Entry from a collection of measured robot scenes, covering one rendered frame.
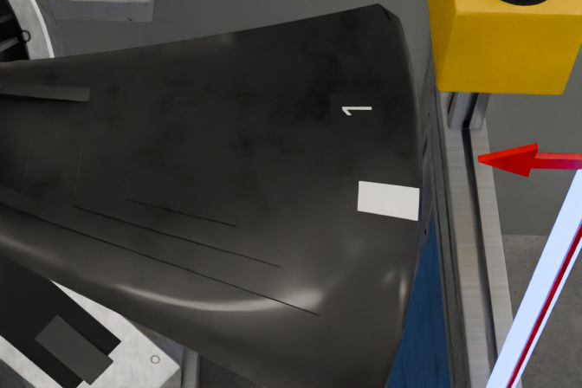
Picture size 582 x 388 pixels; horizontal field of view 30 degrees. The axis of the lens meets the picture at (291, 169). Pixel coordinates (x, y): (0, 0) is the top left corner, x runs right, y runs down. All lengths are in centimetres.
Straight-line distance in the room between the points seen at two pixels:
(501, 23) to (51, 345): 38
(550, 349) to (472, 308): 101
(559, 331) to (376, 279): 137
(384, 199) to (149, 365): 20
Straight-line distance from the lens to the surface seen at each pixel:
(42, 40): 73
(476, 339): 87
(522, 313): 71
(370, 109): 57
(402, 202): 56
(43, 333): 68
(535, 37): 82
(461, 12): 79
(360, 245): 55
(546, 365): 187
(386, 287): 55
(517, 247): 198
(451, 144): 98
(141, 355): 68
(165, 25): 150
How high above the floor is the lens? 162
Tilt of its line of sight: 53 degrees down
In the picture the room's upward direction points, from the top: 4 degrees clockwise
